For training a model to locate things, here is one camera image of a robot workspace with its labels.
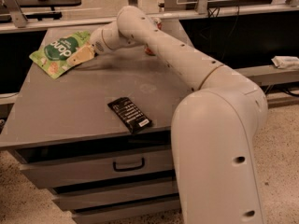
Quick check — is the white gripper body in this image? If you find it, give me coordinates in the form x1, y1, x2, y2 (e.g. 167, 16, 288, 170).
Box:
90, 28, 110, 55

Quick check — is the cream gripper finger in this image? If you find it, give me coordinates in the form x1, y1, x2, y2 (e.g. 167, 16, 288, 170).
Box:
66, 45, 95, 66

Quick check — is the green rice chip bag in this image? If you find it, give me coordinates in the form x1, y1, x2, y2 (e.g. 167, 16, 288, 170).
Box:
29, 31, 91, 79

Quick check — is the black snack bar wrapper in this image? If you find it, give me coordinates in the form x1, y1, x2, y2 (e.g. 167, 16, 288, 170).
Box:
107, 97, 152, 134

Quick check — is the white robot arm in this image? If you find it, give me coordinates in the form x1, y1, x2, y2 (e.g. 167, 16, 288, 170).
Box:
67, 6, 268, 224

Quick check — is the red coke can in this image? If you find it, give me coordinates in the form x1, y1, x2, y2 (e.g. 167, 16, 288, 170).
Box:
144, 18, 162, 56

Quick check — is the dark background table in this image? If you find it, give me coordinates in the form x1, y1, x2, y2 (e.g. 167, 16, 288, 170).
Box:
17, 0, 81, 21

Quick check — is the grey drawer cabinet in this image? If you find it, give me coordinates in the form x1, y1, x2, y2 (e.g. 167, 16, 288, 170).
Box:
0, 18, 200, 224

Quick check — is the white crumpled cloth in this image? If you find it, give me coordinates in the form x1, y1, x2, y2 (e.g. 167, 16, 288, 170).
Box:
272, 56, 299, 70

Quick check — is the grey metal railing frame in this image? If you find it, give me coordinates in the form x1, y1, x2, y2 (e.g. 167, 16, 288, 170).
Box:
0, 0, 298, 34

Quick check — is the black hanging cable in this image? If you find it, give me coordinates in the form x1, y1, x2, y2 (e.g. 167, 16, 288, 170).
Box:
211, 7, 241, 63

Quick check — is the black drawer handle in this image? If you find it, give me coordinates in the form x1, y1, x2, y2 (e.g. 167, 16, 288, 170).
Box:
112, 158, 145, 173

